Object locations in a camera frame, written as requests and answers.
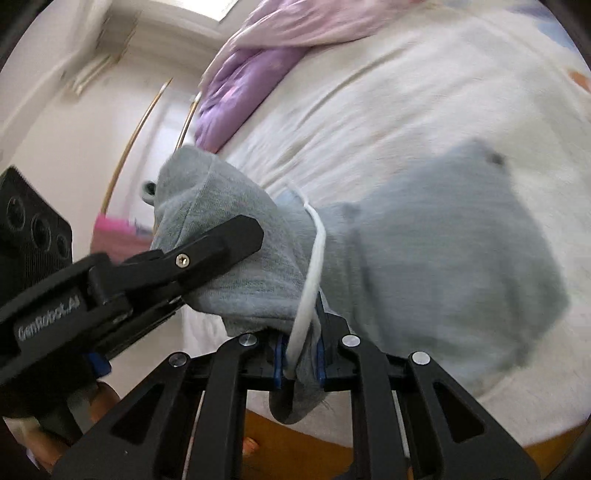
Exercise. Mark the white hoodie drawstring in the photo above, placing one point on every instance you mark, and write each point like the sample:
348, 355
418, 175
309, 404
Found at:
312, 282

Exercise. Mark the purple floral quilt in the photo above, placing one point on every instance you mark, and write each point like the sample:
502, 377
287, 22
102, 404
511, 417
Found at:
271, 41

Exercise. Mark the person's left hand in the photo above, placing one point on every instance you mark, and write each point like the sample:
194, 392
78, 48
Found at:
44, 446

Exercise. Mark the grey fleece hoodie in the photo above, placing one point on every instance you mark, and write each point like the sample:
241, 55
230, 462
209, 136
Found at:
443, 258

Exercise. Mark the pink box by wall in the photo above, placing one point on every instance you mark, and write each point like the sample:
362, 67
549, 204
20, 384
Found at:
118, 238

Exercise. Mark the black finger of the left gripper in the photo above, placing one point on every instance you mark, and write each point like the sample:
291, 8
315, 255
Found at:
154, 279

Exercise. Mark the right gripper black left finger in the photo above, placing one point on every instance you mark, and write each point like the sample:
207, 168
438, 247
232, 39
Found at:
185, 420

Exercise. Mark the white floral bed sheet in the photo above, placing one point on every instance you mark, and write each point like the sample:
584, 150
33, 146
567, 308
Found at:
350, 117

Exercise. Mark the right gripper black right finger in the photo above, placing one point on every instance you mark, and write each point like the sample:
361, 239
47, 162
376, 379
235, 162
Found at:
411, 419

